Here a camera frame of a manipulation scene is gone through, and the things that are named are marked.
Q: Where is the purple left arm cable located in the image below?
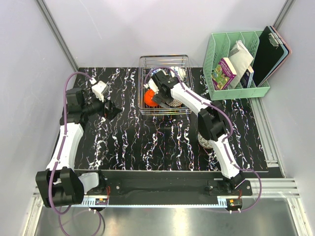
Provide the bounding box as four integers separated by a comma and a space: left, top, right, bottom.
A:
48, 72, 106, 236

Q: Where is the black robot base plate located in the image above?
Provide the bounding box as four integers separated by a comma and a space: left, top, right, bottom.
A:
97, 170, 252, 207

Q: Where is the black clipboard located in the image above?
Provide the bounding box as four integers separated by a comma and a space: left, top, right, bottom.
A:
252, 26, 281, 87

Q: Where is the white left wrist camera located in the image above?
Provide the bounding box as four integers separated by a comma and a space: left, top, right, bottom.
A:
92, 81, 109, 102

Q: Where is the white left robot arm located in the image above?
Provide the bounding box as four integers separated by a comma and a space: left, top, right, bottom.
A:
35, 83, 121, 208

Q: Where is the pink blue clipboards stack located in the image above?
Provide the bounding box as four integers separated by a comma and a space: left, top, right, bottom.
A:
266, 26, 292, 79

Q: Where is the orange glossy bowl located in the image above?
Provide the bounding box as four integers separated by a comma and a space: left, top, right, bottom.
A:
144, 89, 159, 107

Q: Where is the green plastic file organizer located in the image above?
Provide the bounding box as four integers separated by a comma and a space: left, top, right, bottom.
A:
203, 30, 270, 100

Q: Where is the purple green book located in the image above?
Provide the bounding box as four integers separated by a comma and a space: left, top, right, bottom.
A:
211, 57, 237, 90

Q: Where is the grey leaf patterned bowl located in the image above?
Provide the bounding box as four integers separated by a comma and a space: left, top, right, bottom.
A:
197, 133, 213, 149

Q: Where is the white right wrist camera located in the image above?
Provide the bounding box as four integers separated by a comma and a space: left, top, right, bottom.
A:
144, 79, 159, 93

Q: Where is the black marble pattern mat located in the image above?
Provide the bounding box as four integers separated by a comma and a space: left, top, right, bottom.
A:
75, 67, 268, 172

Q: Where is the white padded envelope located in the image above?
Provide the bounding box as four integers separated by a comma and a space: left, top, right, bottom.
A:
228, 40, 254, 89

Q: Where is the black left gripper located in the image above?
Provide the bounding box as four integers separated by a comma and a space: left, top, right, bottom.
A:
82, 91, 121, 120

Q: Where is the chrome wire dish rack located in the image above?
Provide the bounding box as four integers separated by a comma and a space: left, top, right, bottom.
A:
138, 55, 194, 116

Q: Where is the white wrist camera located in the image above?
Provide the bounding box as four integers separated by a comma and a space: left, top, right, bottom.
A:
144, 79, 159, 93
92, 81, 109, 102

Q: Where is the blue white patterned bowl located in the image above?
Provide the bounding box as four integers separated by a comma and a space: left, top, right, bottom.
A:
171, 66, 187, 81

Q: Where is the dark blue book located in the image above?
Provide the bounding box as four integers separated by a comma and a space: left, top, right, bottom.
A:
240, 66, 254, 89

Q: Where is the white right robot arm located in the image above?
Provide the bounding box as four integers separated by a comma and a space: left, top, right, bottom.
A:
144, 67, 245, 195

